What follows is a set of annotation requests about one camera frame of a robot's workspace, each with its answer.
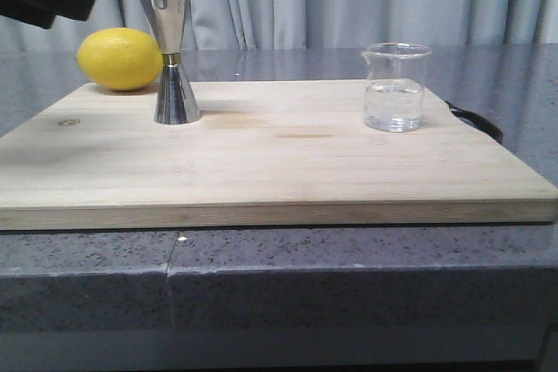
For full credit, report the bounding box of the steel hourglass jigger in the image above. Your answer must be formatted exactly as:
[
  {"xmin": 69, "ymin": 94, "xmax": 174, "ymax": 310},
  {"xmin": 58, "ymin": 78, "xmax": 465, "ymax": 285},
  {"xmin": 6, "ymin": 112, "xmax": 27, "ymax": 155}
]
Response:
[{"xmin": 139, "ymin": 0, "xmax": 201, "ymax": 125}]

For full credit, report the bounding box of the clear glass beaker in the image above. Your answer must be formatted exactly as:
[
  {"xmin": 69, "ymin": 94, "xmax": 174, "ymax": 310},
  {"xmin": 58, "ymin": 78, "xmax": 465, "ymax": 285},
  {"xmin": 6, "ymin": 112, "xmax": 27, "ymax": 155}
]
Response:
[{"xmin": 362, "ymin": 42, "xmax": 432, "ymax": 132}]

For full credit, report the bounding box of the yellow lemon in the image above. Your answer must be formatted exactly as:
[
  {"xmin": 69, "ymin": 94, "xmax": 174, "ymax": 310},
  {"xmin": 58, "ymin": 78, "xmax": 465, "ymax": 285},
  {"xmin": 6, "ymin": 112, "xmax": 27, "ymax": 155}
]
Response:
[{"xmin": 76, "ymin": 27, "xmax": 163, "ymax": 91}]

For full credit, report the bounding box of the grey curtain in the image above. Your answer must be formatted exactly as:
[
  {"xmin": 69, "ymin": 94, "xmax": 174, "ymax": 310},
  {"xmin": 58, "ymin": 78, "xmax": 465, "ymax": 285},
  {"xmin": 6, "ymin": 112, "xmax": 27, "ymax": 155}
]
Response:
[{"xmin": 1, "ymin": 0, "xmax": 557, "ymax": 52}]

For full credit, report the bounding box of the wooden cutting board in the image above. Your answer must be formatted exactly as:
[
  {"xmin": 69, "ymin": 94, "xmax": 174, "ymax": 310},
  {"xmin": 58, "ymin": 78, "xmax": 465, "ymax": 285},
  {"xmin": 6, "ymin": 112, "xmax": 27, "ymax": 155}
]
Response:
[{"xmin": 1, "ymin": 80, "xmax": 557, "ymax": 230}]

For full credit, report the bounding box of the black board handle strap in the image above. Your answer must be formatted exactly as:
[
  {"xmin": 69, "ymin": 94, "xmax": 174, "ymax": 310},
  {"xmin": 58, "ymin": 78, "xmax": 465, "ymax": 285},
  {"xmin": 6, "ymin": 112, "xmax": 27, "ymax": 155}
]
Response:
[{"xmin": 444, "ymin": 100, "xmax": 505, "ymax": 145}]

